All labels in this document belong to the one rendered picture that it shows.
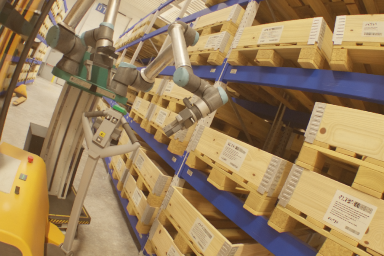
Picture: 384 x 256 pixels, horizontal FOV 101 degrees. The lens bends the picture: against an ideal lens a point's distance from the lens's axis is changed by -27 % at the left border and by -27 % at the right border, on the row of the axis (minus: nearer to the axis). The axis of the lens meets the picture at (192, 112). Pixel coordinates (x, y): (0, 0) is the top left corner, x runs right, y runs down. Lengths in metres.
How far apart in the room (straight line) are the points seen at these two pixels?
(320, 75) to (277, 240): 0.93
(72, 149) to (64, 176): 0.28
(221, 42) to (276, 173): 1.32
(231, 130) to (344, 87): 1.39
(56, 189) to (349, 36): 2.55
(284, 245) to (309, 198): 0.28
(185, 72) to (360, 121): 0.86
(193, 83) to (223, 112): 1.11
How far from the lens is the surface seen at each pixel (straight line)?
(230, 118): 2.22
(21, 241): 0.92
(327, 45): 1.50
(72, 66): 1.63
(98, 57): 1.18
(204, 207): 2.13
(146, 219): 2.19
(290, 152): 2.61
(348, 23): 1.37
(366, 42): 1.25
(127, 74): 1.80
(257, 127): 2.55
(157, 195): 2.07
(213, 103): 1.04
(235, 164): 1.36
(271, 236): 1.23
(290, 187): 1.12
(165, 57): 1.68
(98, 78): 1.87
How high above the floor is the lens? 1.51
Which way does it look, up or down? 2 degrees up
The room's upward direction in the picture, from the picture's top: 24 degrees clockwise
